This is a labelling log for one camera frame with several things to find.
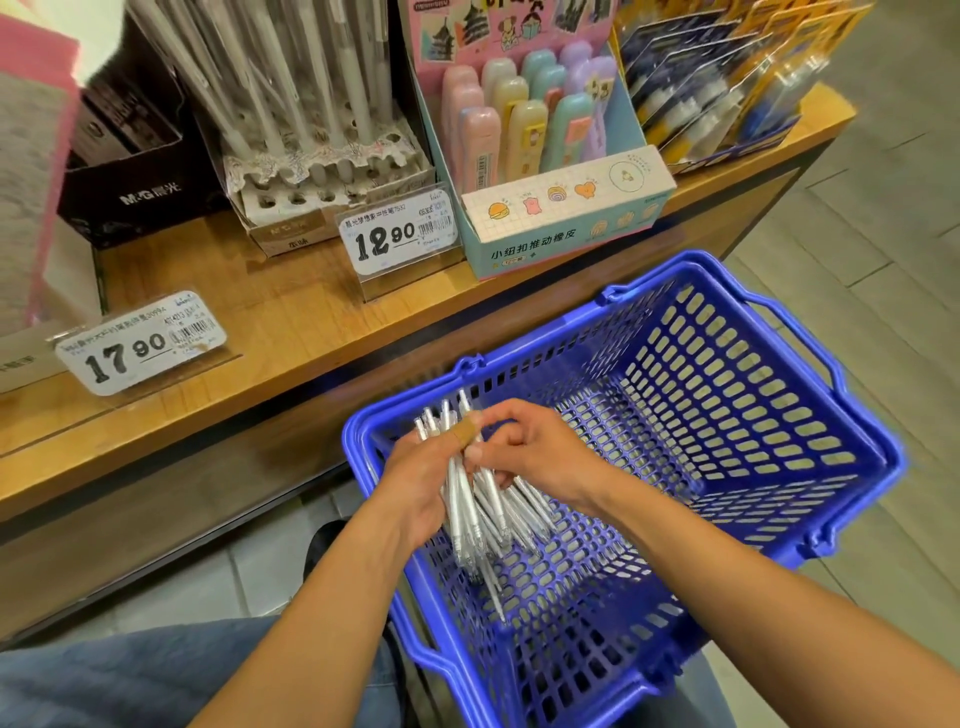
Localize person's left leg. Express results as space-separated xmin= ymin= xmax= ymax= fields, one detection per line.
xmin=0 ymin=615 xmax=407 ymax=728

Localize person's left shoe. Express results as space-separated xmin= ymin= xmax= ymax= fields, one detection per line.
xmin=304 ymin=520 xmax=350 ymax=584

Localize pastel eraser display box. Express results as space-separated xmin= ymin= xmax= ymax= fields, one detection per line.
xmin=397 ymin=0 xmax=680 ymax=284

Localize wooden glue display stand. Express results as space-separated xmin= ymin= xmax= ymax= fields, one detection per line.
xmin=0 ymin=82 xmax=860 ymax=650

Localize person's right leg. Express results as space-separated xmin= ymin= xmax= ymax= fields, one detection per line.
xmin=645 ymin=652 xmax=740 ymax=728

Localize blue shopping basket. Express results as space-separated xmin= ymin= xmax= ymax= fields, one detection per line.
xmin=342 ymin=250 xmax=908 ymax=728

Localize person's left forearm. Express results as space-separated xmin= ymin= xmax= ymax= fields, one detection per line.
xmin=192 ymin=517 xmax=440 ymax=728

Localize pile of pink eraser packets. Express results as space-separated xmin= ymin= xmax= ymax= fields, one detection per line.
xmin=0 ymin=0 xmax=129 ymax=341

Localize person's right forearm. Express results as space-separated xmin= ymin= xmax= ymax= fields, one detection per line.
xmin=600 ymin=472 xmax=960 ymax=728

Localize blue yellow stationery packets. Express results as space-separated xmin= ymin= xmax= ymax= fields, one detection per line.
xmin=612 ymin=0 xmax=876 ymax=176

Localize clear pen bundle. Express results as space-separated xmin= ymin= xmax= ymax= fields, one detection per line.
xmin=412 ymin=387 xmax=566 ymax=626

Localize person's left hand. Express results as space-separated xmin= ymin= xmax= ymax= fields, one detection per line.
xmin=367 ymin=412 xmax=491 ymax=560

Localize white price tag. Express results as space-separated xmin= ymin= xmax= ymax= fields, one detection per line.
xmin=52 ymin=288 xmax=231 ymax=399
xmin=337 ymin=187 xmax=462 ymax=281

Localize person's leg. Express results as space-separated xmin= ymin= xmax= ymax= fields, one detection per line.
xmin=0 ymin=615 xmax=407 ymax=728
xmin=645 ymin=652 xmax=740 ymax=728

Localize person's right hand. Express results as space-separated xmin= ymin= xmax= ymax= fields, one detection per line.
xmin=465 ymin=397 xmax=621 ymax=515

